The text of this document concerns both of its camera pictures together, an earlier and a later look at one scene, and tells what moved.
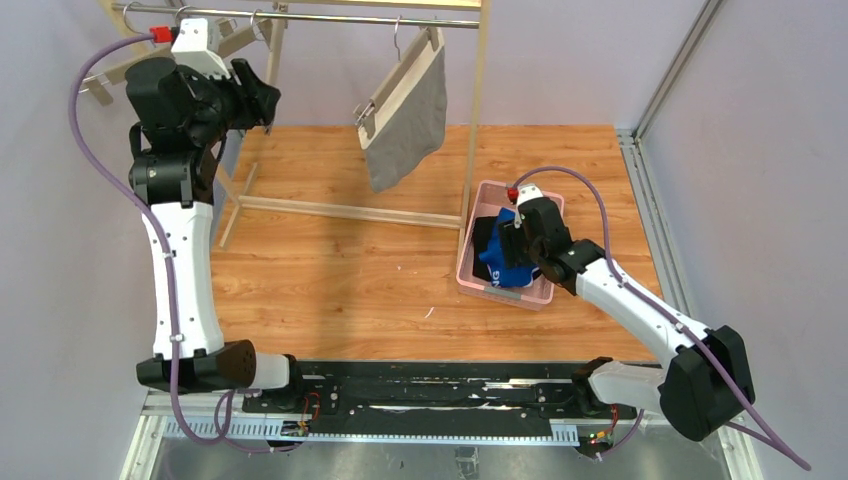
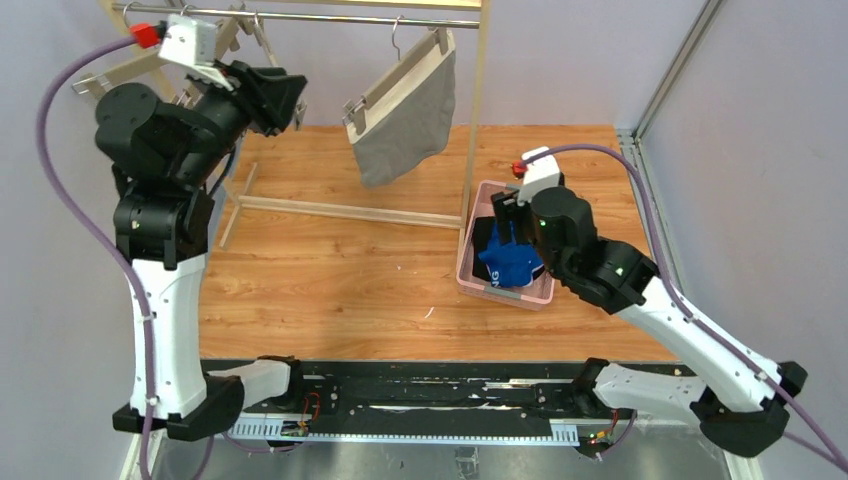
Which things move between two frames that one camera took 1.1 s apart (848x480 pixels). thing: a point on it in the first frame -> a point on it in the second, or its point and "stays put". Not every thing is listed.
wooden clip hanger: x=261 y=27 -> x=177 y=89
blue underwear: x=503 y=276 stays put
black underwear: x=485 y=228 stays put
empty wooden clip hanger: x=97 y=82 stays put
